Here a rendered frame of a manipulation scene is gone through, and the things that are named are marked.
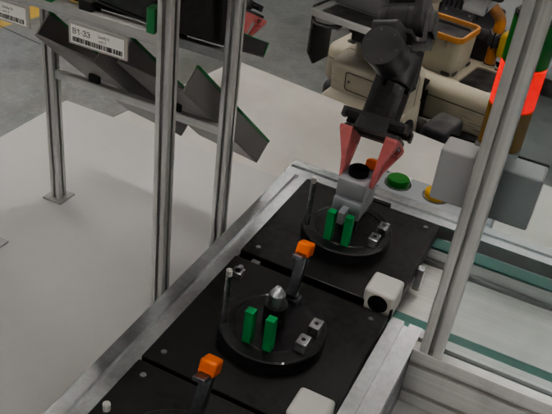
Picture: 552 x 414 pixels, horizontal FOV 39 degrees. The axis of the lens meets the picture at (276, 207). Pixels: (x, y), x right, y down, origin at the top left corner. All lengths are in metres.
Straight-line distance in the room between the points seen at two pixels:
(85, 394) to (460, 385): 0.48
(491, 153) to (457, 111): 1.30
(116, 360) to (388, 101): 0.52
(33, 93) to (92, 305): 2.56
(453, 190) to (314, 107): 0.91
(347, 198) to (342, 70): 0.90
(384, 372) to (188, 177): 0.65
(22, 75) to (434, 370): 3.06
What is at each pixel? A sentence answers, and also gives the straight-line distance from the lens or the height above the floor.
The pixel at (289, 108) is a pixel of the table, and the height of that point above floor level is 0.86.
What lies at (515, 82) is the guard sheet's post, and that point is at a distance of 0.86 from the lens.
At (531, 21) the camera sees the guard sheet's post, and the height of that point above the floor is 1.42.
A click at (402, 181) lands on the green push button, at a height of 0.97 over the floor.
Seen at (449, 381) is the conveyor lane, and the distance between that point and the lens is 1.08.
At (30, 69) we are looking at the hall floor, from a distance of 3.93.
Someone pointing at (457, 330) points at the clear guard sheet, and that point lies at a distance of 1.04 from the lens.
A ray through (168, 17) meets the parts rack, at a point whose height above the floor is 1.34.
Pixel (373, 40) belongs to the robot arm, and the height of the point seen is 1.28.
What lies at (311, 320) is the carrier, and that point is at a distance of 1.02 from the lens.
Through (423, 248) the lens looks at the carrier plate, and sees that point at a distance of 1.22.
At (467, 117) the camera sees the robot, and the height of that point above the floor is 0.74.
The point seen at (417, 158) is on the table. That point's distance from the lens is 1.69.
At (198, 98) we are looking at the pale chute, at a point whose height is 1.16.
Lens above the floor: 1.67
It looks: 34 degrees down
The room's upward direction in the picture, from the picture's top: 8 degrees clockwise
